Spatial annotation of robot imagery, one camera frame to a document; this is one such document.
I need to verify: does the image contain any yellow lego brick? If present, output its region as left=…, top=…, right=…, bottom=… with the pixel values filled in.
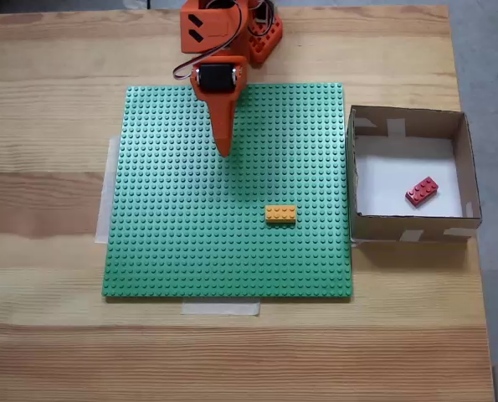
left=264, top=204, right=298, bottom=226

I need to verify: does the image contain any open cardboard box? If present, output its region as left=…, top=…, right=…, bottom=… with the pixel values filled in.
left=346, top=104, right=483, bottom=244

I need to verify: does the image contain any masking tape strip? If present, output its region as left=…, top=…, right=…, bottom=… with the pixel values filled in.
left=95, top=136, right=122, bottom=245
left=180, top=299, right=261, bottom=317

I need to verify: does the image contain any red lego brick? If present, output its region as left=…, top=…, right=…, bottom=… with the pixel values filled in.
left=405, top=176, right=441, bottom=209

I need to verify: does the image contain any gripper servo cable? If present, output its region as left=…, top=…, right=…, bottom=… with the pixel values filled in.
left=172, top=0, right=246, bottom=81

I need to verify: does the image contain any green lego baseplate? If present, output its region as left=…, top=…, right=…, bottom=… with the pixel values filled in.
left=101, top=82, right=354, bottom=302

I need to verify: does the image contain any white paper sheet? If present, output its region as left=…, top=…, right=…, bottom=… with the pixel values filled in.
left=354, top=136, right=464, bottom=218

